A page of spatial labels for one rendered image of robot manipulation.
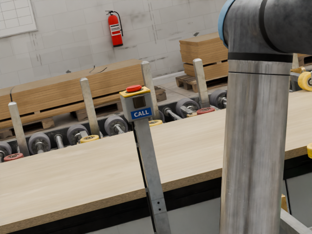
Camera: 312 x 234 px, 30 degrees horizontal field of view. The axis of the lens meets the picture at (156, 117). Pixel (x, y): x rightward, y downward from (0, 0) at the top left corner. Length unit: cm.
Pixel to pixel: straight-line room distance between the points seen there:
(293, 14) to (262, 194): 32
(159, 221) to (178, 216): 25
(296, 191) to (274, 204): 87
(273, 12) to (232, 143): 24
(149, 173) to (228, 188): 49
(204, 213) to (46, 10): 699
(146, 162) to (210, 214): 40
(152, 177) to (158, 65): 745
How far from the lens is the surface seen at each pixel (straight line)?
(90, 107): 257
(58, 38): 863
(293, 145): 190
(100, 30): 872
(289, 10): 95
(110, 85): 749
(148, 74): 259
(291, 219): 154
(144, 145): 150
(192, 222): 183
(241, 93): 102
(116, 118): 300
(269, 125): 103
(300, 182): 193
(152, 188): 153
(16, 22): 856
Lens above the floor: 147
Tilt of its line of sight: 12 degrees down
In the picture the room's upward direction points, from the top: 11 degrees counter-clockwise
